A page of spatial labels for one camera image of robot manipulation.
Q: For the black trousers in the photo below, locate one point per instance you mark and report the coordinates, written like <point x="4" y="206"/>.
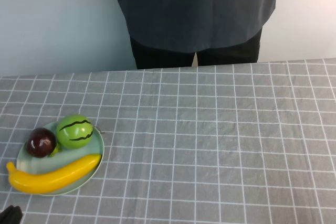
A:
<point x="162" y="58"/>

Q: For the small grey curled stem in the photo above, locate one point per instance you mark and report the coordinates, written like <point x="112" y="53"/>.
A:
<point x="100" y="130"/>

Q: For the grey white-checked tablecloth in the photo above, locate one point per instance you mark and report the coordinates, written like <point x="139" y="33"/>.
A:
<point x="199" y="142"/>

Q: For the dark purple toy mangosteen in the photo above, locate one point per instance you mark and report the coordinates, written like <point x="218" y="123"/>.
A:
<point x="40" y="142"/>

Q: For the light green round plate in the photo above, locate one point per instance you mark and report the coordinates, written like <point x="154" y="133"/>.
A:
<point x="78" y="153"/>

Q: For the yellow toy banana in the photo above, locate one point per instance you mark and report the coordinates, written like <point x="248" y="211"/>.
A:
<point x="52" y="179"/>

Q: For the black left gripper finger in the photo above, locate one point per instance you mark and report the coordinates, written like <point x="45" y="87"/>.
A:
<point x="6" y="216"/>
<point x="17" y="214"/>

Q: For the dark blue-grey shirt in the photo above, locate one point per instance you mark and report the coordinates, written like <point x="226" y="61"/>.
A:
<point x="194" y="9"/>

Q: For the green toy watermelon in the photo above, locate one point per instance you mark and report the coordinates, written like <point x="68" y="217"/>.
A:
<point x="76" y="134"/>

